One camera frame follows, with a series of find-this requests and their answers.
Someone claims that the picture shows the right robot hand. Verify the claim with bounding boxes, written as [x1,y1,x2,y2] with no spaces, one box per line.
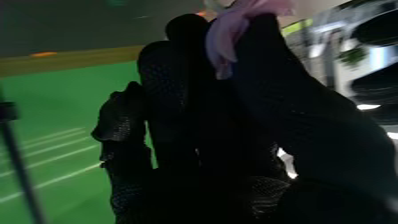
[90,12,398,224]

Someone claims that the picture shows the large pink flower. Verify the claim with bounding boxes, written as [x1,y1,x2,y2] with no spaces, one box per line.
[203,0,298,81]

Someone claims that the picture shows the black stand pole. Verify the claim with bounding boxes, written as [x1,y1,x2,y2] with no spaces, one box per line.
[0,87,49,224]

